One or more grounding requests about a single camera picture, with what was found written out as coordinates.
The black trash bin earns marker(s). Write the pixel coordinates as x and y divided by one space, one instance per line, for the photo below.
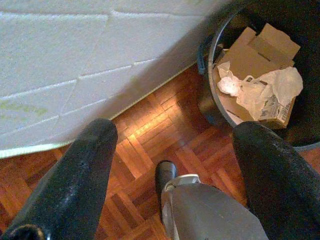
310 75

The crumpled white paper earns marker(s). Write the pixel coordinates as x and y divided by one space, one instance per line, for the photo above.
228 85

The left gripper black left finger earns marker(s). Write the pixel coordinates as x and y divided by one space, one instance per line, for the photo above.
70 187

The small brown cardboard box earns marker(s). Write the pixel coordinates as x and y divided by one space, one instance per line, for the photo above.
275 42

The large brown cardboard box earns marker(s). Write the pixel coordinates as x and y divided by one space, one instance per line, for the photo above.
250 60

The white plastic bag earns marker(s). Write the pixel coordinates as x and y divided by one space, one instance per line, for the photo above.
265 95

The white quilted mattress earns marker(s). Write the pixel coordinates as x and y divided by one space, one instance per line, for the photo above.
75 62

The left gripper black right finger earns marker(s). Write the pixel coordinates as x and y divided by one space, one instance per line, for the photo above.
280 187

